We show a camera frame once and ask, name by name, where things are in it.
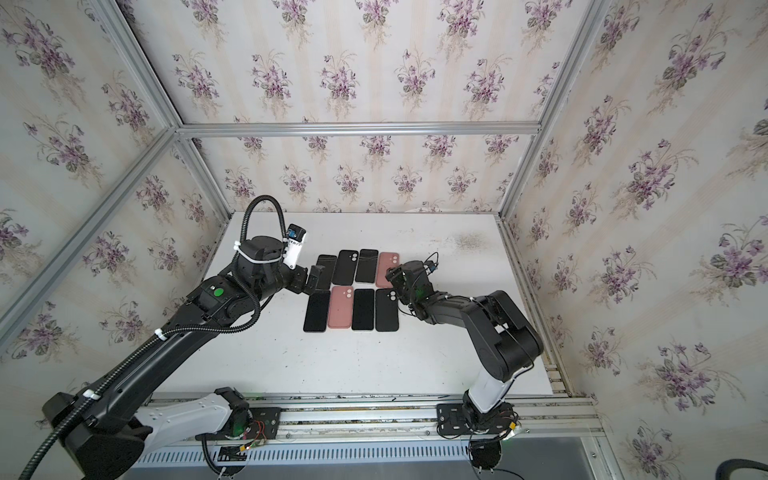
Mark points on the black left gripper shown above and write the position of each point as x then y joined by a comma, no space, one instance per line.
300,279

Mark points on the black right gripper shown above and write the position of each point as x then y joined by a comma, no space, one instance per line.
399,281

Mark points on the black phone case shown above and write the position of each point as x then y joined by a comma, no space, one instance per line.
345,268
386,311

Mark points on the pink phone case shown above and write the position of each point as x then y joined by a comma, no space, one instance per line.
386,262
340,313

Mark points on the black phone pink edge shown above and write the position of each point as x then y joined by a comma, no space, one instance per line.
367,266

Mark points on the black pad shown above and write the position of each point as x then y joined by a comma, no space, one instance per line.
363,314

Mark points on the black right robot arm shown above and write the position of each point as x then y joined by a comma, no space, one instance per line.
505,342

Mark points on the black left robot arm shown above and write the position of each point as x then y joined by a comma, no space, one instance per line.
105,427

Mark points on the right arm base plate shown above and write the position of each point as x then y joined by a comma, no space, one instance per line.
455,420

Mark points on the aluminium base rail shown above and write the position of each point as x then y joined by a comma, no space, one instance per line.
371,418

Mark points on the aluminium frame top bar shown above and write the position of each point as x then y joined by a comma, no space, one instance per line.
338,129

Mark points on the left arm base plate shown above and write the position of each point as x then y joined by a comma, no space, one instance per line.
257,424

